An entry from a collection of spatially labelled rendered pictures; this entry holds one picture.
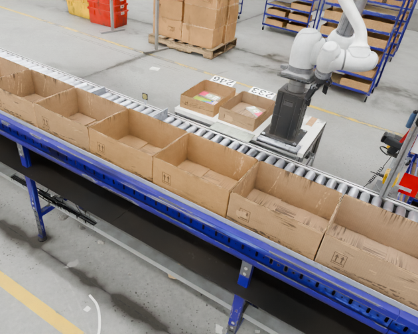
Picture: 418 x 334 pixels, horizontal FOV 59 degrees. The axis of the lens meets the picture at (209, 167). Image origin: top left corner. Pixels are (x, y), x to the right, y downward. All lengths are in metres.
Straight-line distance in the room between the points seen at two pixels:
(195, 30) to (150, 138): 4.35
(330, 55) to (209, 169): 0.82
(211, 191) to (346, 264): 0.59
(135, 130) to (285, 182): 0.88
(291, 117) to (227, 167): 0.79
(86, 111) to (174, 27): 4.35
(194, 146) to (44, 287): 1.30
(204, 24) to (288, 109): 3.90
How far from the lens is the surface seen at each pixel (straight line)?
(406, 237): 1.72
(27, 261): 2.71
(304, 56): 2.34
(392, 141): 2.17
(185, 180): 1.59
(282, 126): 2.50
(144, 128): 2.03
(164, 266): 2.19
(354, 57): 2.03
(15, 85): 2.57
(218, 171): 1.86
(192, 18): 6.25
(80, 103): 2.33
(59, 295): 2.48
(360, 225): 1.72
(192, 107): 2.71
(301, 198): 1.73
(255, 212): 1.48
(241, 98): 2.92
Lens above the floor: 1.97
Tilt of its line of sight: 35 degrees down
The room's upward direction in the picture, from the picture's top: 7 degrees clockwise
